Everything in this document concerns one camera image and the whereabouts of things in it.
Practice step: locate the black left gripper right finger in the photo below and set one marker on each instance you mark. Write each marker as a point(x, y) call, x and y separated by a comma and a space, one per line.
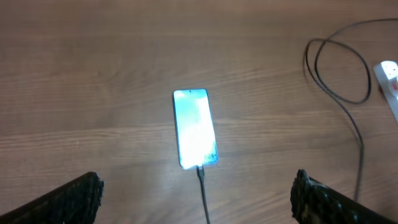
point(315, 203)

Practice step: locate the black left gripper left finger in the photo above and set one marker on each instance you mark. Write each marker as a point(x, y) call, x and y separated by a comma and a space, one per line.
point(74, 202)

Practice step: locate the blue Galaxy smartphone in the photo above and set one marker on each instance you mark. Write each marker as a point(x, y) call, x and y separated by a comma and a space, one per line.
point(195, 131)

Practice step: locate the white power strip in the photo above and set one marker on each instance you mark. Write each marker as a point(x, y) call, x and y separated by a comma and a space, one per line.
point(386, 74)

